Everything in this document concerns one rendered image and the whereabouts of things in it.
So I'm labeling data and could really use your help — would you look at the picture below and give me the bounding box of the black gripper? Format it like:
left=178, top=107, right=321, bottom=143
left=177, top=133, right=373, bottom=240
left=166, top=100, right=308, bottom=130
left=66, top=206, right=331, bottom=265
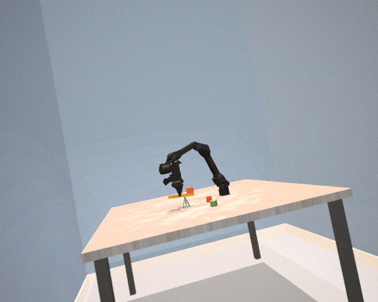
left=171, top=171, right=184, bottom=196

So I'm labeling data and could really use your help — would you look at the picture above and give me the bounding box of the orange long bar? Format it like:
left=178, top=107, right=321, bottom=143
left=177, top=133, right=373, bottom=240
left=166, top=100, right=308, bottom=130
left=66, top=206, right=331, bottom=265
left=168, top=187, right=194, bottom=199

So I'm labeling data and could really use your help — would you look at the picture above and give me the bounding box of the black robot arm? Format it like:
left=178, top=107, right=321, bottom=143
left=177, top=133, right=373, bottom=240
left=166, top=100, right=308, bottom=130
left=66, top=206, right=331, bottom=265
left=159, top=142, right=230, bottom=196

